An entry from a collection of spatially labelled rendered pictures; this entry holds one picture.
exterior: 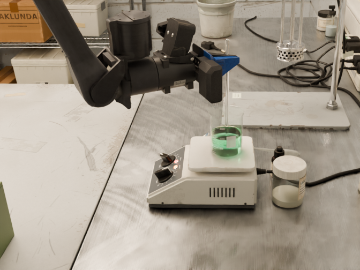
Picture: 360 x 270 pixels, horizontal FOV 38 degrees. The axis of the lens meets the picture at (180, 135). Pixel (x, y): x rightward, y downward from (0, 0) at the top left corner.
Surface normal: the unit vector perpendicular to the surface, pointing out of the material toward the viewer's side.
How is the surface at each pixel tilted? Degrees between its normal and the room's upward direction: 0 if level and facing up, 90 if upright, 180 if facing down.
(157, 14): 90
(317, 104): 0
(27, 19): 89
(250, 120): 0
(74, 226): 0
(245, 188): 90
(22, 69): 92
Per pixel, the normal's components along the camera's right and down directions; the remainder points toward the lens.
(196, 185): -0.07, 0.47
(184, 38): 0.36, 0.38
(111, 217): -0.04, -0.88
